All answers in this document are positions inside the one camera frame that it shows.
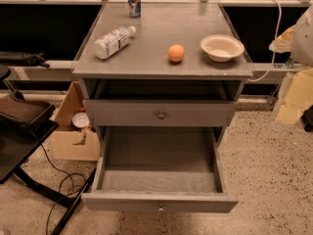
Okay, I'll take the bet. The white plastic bottle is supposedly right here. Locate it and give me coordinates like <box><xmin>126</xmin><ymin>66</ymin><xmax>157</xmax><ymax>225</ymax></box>
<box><xmin>94</xmin><ymin>26</ymin><xmax>137</xmax><ymax>60</ymax></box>

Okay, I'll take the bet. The cardboard box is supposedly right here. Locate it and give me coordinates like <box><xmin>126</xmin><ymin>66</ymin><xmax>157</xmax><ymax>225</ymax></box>
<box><xmin>52</xmin><ymin>82</ymin><xmax>100</xmax><ymax>161</ymax></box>

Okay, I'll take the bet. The open grey lower drawer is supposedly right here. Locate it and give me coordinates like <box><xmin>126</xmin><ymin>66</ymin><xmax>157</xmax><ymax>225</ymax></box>
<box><xmin>82</xmin><ymin>126</ymin><xmax>238</xmax><ymax>213</ymax></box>

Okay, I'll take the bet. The orange fruit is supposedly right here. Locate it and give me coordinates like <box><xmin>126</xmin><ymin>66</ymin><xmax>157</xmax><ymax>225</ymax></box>
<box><xmin>167</xmin><ymin>45</ymin><xmax>185</xmax><ymax>63</ymax></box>

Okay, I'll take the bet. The white bowl in box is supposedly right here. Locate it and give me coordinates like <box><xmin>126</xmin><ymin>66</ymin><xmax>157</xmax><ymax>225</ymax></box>
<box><xmin>71</xmin><ymin>113</ymin><xmax>90</xmax><ymax>128</ymax></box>

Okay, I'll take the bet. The black chair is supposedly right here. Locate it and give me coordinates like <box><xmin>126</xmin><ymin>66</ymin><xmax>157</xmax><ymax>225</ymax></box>
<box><xmin>0</xmin><ymin>65</ymin><xmax>95</xmax><ymax>235</ymax></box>

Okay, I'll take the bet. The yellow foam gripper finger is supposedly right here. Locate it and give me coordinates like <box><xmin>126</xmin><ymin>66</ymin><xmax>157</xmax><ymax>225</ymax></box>
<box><xmin>269</xmin><ymin>25</ymin><xmax>295</xmax><ymax>53</ymax></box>
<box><xmin>274</xmin><ymin>68</ymin><xmax>313</xmax><ymax>124</ymax></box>

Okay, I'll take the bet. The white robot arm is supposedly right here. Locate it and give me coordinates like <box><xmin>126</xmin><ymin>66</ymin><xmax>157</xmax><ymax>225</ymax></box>
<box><xmin>269</xmin><ymin>5</ymin><xmax>313</xmax><ymax>124</ymax></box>

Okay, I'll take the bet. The blue silver drink can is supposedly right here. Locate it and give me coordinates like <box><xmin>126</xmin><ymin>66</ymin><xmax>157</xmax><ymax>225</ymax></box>
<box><xmin>128</xmin><ymin>0</ymin><xmax>141</xmax><ymax>18</ymax></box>

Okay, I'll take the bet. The white cable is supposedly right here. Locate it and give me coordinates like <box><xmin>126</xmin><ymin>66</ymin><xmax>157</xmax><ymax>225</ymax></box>
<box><xmin>246</xmin><ymin>0</ymin><xmax>283</xmax><ymax>83</ymax></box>

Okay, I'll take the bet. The closed grey upper drawer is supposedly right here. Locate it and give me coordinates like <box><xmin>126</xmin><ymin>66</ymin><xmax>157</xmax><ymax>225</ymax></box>
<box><xmin>83</xmin><ymin>100</ymin><xmax>237</xmax><ymax>127</ymax></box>

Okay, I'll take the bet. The grey drawer cabinet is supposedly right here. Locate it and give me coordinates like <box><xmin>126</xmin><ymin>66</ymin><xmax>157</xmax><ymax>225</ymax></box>
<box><xmin>71</xmin><ymin>2</ymin><xmax>254</xmax><ymax>213</ymax></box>

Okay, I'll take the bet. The black floor cable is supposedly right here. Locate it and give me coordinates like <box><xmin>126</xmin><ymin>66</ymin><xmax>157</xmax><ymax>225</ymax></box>
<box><xmin>39</xmin><ymin>143</ymin><xmax>88</xmax><ymax>235</ymax></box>

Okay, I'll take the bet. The white paper bowl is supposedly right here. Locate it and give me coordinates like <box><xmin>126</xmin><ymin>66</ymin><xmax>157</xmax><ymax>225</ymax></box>
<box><xmin>201</xmin><ymin>34</ymin><xmax>245</xmax><ymax>62</ymax></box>

